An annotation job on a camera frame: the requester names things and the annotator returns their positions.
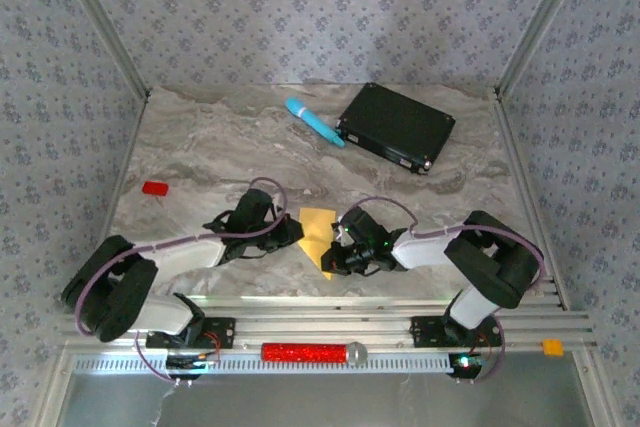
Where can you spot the yellow square paper sheet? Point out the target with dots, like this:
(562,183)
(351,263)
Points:
(312,247)

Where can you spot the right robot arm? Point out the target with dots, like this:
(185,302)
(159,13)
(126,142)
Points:
(425,252)

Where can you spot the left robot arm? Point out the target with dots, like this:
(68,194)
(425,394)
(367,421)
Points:
(167,313)

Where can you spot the red glitter microphone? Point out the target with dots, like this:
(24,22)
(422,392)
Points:
(300,352)

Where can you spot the small red block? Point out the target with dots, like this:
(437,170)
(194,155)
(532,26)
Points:
(155,188)

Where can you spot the blue marker pen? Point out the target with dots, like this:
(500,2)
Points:
(315,122)

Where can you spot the black receiver box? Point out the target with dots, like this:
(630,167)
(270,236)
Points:
(395,122)

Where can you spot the small orange block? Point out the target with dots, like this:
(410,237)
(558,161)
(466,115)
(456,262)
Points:
(552,347)

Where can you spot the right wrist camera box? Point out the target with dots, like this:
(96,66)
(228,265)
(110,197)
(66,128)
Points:
(337,232)

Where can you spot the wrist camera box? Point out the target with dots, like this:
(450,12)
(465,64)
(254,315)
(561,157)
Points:
(337,232)
(276,207)

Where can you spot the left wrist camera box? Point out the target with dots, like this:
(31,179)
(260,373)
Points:
(276,207)

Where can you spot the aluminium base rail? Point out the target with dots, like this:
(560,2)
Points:
(325,319)

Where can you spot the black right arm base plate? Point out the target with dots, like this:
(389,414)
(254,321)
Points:
(425,332)

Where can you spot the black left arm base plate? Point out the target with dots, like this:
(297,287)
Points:
(225,332)

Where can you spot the aluminium side rail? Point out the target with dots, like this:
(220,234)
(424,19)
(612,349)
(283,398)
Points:
(517,147)
(131,147)

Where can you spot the aluminium frame post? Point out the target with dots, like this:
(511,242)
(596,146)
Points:
(103,22)
(540,22)

